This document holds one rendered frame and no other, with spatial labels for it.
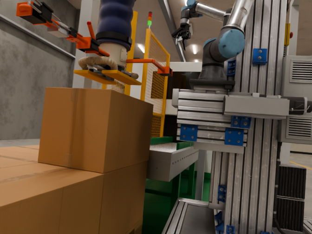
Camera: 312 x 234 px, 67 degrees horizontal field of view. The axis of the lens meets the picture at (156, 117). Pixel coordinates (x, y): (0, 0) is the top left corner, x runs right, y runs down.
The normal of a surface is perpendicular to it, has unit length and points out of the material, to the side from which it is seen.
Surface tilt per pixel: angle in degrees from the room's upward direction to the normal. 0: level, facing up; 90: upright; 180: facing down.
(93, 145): 90
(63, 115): 90
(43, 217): 90
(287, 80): 90
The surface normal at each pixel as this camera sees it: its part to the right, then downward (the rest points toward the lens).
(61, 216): 0.95, 0.07
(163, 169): -0.31, -0.07
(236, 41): 0.18, 0.10
